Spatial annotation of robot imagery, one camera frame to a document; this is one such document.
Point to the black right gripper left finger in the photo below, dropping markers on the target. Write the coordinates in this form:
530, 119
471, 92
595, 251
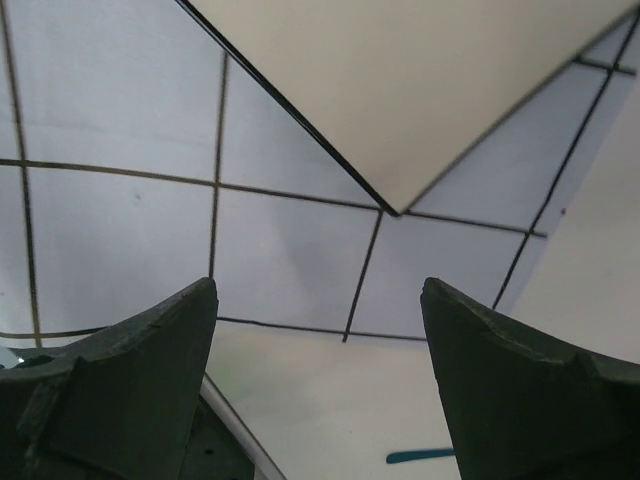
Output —
118, 404

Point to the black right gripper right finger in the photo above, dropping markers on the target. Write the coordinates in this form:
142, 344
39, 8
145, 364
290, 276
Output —
522, 404

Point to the light blue checked placemat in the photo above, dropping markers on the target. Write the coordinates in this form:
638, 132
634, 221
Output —
137, 156

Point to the white square plate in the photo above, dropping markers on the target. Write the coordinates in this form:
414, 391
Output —
397, 92

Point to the blue metal spoon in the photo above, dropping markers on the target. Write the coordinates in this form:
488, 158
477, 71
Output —
416, 455

